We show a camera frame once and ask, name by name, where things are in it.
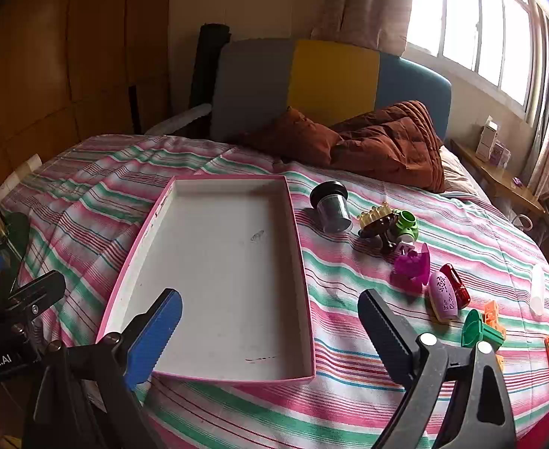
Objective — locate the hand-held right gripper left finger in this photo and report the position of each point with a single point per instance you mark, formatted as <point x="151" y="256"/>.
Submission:
<point x="155" y="336"/>

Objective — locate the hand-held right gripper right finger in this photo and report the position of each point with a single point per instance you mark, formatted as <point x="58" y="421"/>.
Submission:
<point x="382" y="327"/>

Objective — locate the magenta plastic spool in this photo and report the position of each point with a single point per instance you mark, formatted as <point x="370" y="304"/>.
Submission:
<point x="410" y="266"/>

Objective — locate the purple egg-shaped case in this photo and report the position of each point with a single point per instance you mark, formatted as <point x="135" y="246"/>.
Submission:
<point x="443" y="297"/>

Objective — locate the red capsule case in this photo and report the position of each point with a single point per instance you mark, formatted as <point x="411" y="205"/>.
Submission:
<point x="459" y="290"/>

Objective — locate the green plastic spool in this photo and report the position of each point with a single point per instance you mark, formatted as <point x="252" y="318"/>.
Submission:
<point x="473" y="329"/>

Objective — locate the brown comb with yellow teeth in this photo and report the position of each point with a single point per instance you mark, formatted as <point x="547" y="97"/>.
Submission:
<point x="375" y="229"/>

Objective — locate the pink shallow box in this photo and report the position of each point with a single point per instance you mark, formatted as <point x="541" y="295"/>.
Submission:
<point x="227" y="266"/>

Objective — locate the green plug-in device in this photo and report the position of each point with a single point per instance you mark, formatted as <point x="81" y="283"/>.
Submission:
<point x="405" y="224"/>

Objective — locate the orange cube block toy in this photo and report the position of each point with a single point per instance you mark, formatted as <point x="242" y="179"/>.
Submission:
<point x="492" y="313"/>

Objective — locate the black grey cylindrical jar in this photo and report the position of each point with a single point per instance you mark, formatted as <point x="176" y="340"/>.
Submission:
<point x="333" y="210"/>

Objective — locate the striped bedsheet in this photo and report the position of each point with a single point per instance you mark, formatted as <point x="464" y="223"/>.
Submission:
<point x="340" y="336"/>

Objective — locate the round glass side table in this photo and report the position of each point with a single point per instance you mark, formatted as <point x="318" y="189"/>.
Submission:
<point x="15" y="229"/>

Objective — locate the white mattress corner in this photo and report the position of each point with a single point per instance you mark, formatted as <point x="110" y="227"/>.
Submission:
<point x="22" y="168"/>

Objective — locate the translucent plastic tube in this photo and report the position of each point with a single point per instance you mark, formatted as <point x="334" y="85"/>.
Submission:
<point x="537" y="290"/>

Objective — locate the beige pillow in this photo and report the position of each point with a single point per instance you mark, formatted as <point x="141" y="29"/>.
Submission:
<point x="457" y="173"/>

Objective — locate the brown duvet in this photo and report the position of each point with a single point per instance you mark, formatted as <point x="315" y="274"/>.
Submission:
<point x="391" y="149"/>

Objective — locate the red cloth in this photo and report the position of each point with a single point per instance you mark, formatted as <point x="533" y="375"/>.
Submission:
<point x="541" y="430"/>

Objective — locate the wooden bedside shelf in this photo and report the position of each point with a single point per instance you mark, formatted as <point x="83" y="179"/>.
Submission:
<point x="499" y="175"/>

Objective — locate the brown pillow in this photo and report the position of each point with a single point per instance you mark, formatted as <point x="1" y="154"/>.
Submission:
<point x="298" y="138"/>

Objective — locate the purple box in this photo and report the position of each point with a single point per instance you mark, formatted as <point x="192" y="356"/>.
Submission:
<point x="500" y="154"/>

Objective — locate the white box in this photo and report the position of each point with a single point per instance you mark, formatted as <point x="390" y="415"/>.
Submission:
<point x="487" y="140"/>

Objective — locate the wooden wardrobe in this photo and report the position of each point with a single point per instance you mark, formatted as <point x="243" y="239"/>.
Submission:
<point x="45" y="56"/>

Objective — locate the window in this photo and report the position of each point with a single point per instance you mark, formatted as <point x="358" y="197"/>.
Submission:
<point x="489" y="32"/>

